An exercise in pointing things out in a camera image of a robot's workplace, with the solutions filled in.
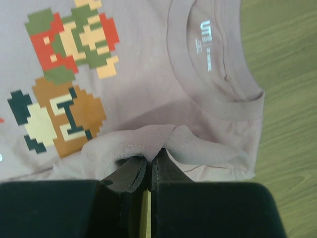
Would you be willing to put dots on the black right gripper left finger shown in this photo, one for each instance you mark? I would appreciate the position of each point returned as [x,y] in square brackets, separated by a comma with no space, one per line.
[108,208]

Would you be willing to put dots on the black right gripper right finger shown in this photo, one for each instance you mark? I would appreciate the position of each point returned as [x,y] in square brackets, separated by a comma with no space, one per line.
[182,208]

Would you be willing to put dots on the pink printed t-shirt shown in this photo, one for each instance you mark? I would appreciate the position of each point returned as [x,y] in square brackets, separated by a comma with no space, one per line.
[86,84]

